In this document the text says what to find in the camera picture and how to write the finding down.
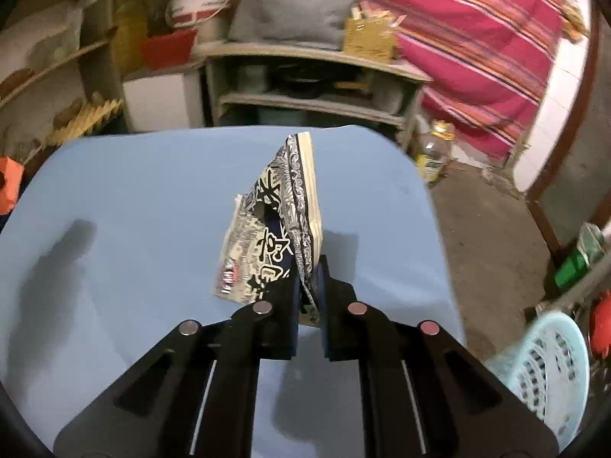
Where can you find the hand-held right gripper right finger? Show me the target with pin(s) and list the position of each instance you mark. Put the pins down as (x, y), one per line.
(327, 324)

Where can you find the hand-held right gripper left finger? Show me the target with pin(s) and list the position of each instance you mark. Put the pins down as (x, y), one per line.
(286, 324)

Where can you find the blue white patterned packet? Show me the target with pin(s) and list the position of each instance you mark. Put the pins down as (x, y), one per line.
(281, 229)

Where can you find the light blue plastic basket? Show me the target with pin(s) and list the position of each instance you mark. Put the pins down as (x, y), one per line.
(549, 367)

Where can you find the yellow oil bottle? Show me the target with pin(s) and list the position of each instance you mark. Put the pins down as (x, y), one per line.
(432, 157)

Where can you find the black pan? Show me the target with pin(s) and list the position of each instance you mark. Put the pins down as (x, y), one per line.
(303, 87)

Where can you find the green white carton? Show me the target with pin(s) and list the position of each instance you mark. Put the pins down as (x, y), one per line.
(573, 262)

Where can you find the grey wooden shelf unit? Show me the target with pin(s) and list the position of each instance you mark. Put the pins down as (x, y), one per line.
(305, 55)

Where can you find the red plastic object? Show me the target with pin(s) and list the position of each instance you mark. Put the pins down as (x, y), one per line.
(602, 319)

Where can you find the yellow egg carton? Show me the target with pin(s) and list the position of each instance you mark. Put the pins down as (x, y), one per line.
(88, 119)

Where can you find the yellow cardboard box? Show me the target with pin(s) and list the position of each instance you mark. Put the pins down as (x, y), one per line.
(367, 38)

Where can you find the red plastic basket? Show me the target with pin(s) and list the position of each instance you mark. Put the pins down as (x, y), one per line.
(167, 50)

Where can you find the orange plastic object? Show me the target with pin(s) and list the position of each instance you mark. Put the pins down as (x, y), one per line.
(9, 186)

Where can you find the pink striped cloth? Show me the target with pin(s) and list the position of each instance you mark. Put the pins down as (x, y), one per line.
(468, 43)

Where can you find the grey cloth cover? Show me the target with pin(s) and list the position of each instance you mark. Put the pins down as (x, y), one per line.
(291, 4)

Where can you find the yellow green sack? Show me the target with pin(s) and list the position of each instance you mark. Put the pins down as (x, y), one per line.
(129, 38)

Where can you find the white plastic bucket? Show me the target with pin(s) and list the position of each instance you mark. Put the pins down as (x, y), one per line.
(200, 0)

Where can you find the curved wooden wall shelf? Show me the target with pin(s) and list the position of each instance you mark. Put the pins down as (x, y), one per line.
(71, 55)

